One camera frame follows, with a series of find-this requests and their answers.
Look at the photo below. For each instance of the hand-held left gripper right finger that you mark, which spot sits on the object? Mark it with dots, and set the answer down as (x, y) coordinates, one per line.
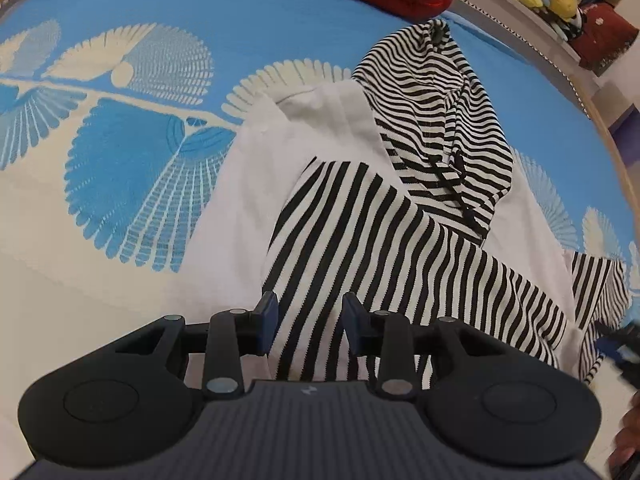
(353, 325)

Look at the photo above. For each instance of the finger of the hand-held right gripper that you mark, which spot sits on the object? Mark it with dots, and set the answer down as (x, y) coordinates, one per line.
(617, 342)

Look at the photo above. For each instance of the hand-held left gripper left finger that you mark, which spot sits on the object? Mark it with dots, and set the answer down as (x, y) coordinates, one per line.
(268, 322)

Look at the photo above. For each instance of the white hoodie with striped sleeves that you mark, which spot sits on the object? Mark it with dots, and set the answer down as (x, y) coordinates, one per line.
(350, 220)

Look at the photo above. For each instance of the person's right hand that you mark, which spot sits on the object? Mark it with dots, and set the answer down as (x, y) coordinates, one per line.
(629, 445)

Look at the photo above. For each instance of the purple box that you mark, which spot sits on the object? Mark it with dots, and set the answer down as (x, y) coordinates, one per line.
(627, 140)

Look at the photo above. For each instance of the blue and white patterned blanket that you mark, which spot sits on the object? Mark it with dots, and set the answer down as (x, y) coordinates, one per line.
(150, 35)

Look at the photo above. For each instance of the dark red cushion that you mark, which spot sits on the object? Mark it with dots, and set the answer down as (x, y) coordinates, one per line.
(607, 30)

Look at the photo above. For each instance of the white bed headboard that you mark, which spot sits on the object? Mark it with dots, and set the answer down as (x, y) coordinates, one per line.
(530, 30)

